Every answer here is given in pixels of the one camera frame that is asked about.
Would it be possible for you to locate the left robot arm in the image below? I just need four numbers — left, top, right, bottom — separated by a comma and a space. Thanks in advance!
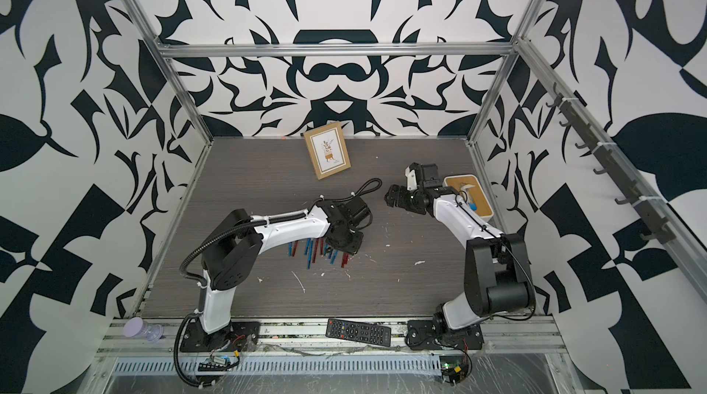
179, 196, 372, 335

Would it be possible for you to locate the black wall hook rail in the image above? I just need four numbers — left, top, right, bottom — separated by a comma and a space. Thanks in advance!
548, 92, 677, 244

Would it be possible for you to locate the wooden picture frame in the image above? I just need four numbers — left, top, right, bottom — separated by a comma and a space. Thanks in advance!
303, 122, 351, 180

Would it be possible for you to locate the red knife capped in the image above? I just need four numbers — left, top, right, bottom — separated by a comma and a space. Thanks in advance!
311, 239, 320, 264

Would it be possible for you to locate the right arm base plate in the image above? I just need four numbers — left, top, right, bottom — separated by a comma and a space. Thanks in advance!
405, 320, 484, 351

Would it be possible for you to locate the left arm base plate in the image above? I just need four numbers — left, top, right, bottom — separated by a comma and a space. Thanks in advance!
175, 320, 261, 353

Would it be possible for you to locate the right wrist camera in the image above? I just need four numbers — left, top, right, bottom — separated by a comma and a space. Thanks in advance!
405, 167, 418, 191

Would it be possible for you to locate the white cable duct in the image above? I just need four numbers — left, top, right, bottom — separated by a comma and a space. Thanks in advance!
113, 355, 442, 376

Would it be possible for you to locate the black remote control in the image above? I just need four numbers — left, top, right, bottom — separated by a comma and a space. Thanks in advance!
325, 318, 392, 347

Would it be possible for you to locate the white box with wooden lid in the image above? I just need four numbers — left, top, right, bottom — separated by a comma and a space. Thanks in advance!
443, 174, 493, 222

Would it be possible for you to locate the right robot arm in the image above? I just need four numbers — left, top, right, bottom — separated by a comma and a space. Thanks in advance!
385, 163, 536, 331

